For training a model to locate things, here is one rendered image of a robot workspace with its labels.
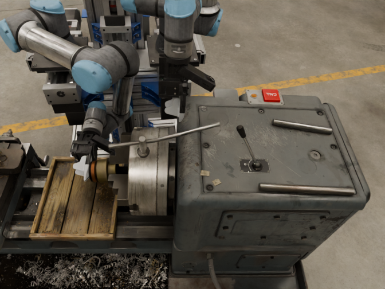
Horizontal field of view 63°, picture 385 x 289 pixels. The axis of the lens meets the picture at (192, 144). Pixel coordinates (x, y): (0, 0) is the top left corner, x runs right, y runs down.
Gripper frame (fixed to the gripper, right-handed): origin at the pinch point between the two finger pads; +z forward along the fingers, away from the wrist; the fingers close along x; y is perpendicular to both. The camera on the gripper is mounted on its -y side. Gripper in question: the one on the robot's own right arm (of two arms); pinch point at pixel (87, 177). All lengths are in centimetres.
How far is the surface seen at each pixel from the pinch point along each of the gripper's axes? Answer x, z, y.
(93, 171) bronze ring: 2.8, -0.9, -2.4
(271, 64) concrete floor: -108, -212, -135
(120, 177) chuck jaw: 2.5, 1.2, -11.6
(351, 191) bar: 20, 15, -82
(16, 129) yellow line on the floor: -108, -110, 96
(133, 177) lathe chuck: 12.1, 7.0, -17.5
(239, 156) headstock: 18, 2, -50
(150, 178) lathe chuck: 12.0, 7.1, -22.9
